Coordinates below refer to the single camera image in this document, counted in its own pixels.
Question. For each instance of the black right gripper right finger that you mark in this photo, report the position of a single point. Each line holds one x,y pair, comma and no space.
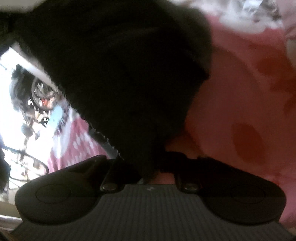
227,192

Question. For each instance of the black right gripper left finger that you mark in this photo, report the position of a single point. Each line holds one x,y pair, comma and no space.
66,195

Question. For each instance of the black garment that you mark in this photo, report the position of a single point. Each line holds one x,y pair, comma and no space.
131,69

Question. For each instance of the pink floral bedsheet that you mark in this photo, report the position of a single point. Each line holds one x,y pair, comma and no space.
244,114

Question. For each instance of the light blue plastic stool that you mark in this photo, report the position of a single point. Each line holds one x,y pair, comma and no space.
55,117

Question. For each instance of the wheelchair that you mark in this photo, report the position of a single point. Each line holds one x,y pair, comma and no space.
33,97

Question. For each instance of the white fluffy blanket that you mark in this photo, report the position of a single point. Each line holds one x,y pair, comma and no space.
252,16

